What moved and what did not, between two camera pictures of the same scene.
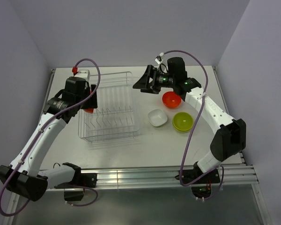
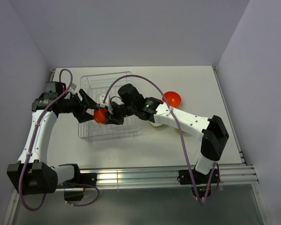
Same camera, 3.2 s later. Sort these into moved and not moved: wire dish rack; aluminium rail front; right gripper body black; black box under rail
Moved: right gripper body black
Not moved: black box under rail; aluminium rail front; wire dish rack
